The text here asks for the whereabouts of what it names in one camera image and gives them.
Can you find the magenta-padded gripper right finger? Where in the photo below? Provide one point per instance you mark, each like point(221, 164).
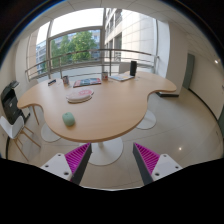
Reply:
point(148, 157)

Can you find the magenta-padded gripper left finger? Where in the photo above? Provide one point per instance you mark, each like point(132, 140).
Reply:
point(77, 156)

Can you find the mint green computer mouse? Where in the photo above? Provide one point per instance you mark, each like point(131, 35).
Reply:
point(68, 119)

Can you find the round white pink mouse pad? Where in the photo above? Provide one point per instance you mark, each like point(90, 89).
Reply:
point(79, 95)

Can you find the white round table base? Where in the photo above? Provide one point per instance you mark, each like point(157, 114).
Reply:
point(147, 120)
point(108, 153)
point(49, 134)

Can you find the white chair with wooden legs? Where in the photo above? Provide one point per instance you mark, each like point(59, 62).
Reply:
point(12, 128)

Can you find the red magazine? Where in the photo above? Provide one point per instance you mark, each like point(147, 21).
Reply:
point(87, 82)

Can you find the printed cup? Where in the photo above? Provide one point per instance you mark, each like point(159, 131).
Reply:
point(105, 75)
point(65, 80)

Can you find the small black stapler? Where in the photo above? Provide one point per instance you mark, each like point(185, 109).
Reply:
point(52, 82)

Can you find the white blue booklet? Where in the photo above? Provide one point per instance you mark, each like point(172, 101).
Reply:
point(120, 77)

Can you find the grey door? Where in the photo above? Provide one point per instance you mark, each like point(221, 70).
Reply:
point(188, 71)

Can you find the metal railing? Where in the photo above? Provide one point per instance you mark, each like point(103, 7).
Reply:
point(86, 52)

